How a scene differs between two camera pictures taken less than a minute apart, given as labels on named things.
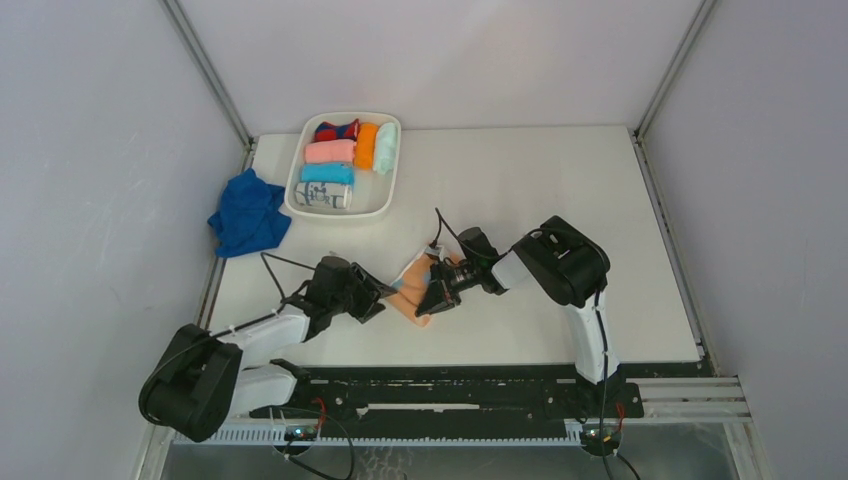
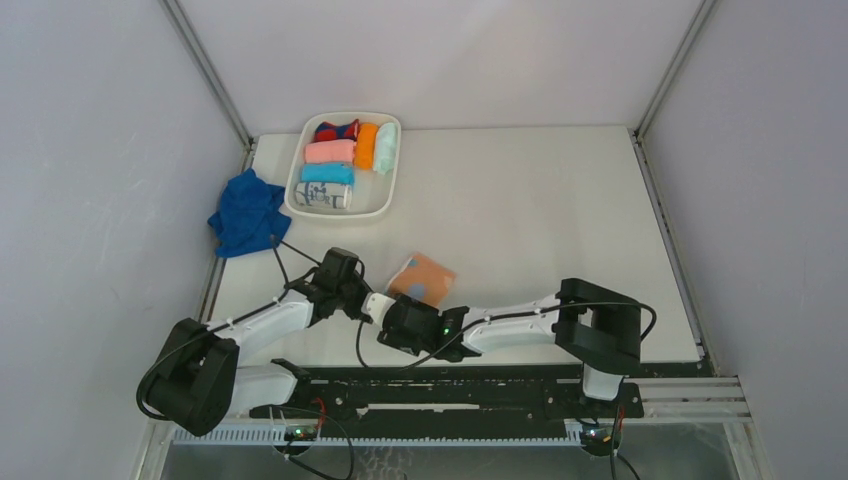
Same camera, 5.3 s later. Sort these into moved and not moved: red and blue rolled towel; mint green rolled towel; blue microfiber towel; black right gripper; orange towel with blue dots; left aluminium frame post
Moved: orange towel with blue dots; black right gripper
Not moved: red and blue rolled towel; left aluminium frame post; blue microfiber towel; mint green rolled towel
